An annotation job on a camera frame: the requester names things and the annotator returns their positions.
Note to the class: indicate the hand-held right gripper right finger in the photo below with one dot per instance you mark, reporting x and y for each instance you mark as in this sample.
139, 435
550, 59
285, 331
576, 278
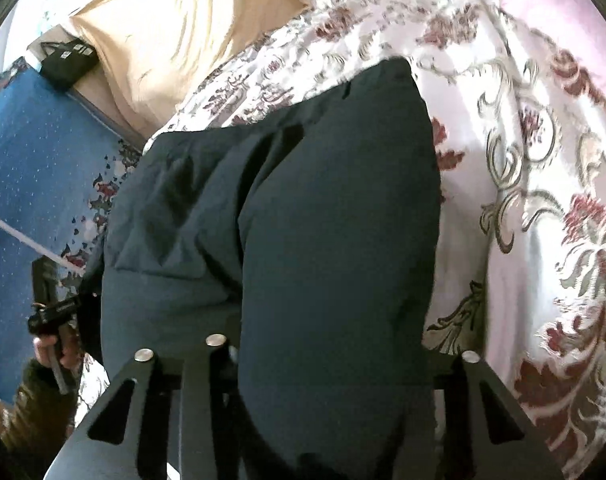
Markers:
464, 395

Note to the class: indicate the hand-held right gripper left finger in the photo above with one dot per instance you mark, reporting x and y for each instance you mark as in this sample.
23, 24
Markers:
203, 385

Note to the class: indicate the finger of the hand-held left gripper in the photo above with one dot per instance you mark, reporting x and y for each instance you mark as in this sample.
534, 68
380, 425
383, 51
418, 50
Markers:
90, 330

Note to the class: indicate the dark green puffer jacket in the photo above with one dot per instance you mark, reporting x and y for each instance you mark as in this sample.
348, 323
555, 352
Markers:
293, 240

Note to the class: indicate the person's left hand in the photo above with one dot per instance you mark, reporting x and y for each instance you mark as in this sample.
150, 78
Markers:
53, 352

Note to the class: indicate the blue printed cloth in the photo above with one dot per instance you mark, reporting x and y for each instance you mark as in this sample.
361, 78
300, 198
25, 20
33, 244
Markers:
43, 170

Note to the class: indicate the floral white bedspread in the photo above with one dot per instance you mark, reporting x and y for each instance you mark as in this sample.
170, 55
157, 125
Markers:
508, 160

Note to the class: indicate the black box device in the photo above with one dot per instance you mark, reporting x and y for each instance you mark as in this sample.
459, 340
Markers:
68, 62

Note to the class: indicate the cream fleece blanket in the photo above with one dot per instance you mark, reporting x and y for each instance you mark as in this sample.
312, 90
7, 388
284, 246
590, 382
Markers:
173, 35

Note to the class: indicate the pink cloth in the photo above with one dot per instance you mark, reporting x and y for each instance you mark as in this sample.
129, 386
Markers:
558, 5

